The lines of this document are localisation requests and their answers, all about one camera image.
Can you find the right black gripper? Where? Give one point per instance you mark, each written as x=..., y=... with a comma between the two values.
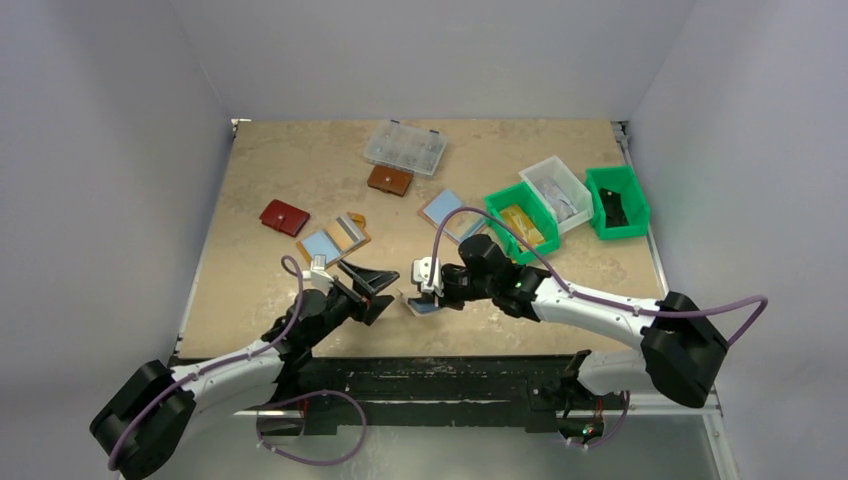
x=450, y=298

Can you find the white plastic bin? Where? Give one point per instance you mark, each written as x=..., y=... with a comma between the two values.
x=563, y=194

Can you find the green bin with black item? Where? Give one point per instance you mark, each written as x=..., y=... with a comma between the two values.
x=620, y=206

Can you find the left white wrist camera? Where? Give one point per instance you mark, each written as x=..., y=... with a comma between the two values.
x=318, y=276

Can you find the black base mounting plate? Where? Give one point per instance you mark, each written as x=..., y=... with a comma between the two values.
x=535, y=393

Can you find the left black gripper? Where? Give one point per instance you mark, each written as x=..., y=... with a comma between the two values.
x=354, y=290

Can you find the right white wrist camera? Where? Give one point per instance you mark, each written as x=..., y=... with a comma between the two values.
x=426, y=275

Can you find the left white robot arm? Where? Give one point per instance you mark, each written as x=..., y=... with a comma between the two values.
x=142, y=425

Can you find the green bin with yellow items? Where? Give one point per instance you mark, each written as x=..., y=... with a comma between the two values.
x=525, y=214

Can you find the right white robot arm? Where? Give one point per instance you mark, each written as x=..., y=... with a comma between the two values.
x=671, y=347

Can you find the open orange card holder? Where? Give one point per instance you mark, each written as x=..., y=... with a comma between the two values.
x=340, y=237

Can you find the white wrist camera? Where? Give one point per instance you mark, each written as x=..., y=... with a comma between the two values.
x=318, y=276
x=426, y=275

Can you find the brown leather card holder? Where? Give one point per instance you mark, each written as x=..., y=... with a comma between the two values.
x=390, y=180

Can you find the red leather card holder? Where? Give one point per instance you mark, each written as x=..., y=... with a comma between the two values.
x=284, y=218

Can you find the clear plastic organizer box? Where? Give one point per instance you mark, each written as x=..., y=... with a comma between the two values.
x=406, y=148

